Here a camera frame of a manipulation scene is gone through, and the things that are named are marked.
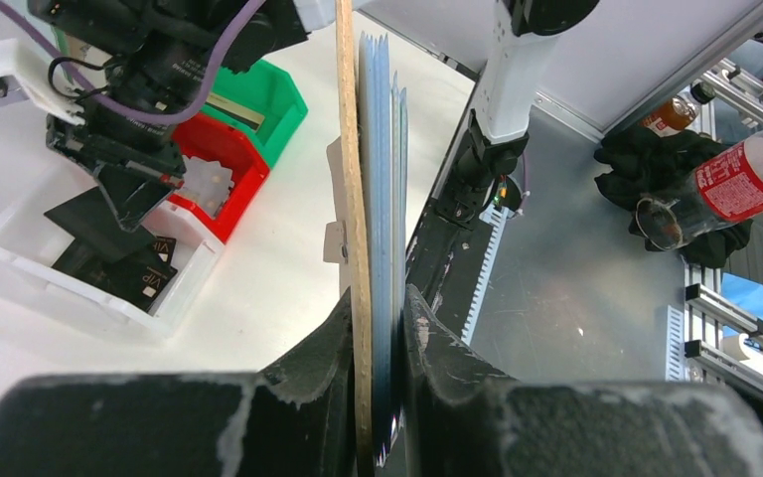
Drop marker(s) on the cola bottle red label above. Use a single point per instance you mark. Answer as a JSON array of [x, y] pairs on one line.
[[722, 192]]

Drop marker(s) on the orange bottle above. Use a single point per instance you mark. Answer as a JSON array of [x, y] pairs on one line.
[[671, 118]]

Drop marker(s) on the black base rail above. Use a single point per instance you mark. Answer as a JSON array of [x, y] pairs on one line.
[[444, 262]]

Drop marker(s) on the white cable duct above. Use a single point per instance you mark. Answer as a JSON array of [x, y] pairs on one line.
[[496, 218]]

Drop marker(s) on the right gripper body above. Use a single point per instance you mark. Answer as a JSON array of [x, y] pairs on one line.
[[122, 154]]

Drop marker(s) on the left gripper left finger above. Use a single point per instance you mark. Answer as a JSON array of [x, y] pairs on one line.
[[293, 418]]

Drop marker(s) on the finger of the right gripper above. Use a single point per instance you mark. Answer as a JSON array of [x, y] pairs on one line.
[[132, 196]]

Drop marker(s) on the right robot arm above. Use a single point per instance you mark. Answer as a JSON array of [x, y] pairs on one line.
[[164, 57]]

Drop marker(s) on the gold card in green bin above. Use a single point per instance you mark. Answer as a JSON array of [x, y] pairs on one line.
[[237, 112]]

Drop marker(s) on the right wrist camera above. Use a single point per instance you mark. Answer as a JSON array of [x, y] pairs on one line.
[[24, 75]]

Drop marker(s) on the green plastic bin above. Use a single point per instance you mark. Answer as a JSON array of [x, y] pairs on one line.
[[271, 91]]

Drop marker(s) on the tan leather card holder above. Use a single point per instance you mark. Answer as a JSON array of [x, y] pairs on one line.
[[373, 152]]

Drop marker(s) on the black card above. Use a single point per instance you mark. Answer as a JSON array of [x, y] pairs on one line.
[[88, 219]]

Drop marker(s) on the black VIP cards in tray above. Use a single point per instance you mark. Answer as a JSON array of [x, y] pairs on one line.
[[138, 278]]

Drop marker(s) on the red plastic bin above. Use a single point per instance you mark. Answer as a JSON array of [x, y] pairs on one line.
[[212, 140]]

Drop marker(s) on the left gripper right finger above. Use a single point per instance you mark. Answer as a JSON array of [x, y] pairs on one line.
[[463, 417]]

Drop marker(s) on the clear plastic tray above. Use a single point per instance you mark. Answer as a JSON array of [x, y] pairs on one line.
[[80, 288]]

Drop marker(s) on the white cards in red bin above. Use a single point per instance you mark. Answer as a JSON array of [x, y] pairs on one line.
[[206, 183]]

